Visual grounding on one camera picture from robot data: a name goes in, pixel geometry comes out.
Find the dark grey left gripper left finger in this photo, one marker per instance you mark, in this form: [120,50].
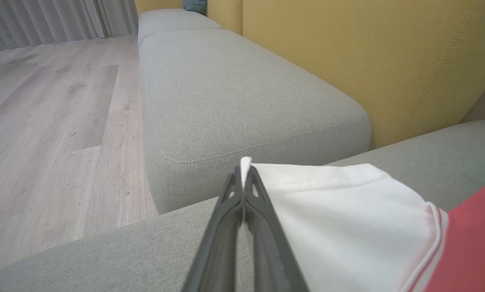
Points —
[222,235]

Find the yellow sofa end cushion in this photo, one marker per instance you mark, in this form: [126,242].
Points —
[157,5]

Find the grey pleated curtain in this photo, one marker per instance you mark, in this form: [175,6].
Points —
[55,20]

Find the narrow yellow sofa backrest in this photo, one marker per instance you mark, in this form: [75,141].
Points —
[224,14]

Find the large yellow sofa backrest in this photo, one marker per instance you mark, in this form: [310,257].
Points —
[368,61]

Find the short grey seat cushion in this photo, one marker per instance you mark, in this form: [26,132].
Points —
[173,22]

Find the long grey seat cushion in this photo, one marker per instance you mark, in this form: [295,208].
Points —
[234,101]

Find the red jersey white sleeves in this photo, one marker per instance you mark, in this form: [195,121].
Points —
[348,227]

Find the teal throw pillow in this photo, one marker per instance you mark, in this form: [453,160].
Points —
[195,5]

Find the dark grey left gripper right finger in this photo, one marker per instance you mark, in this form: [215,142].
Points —
[266,243]

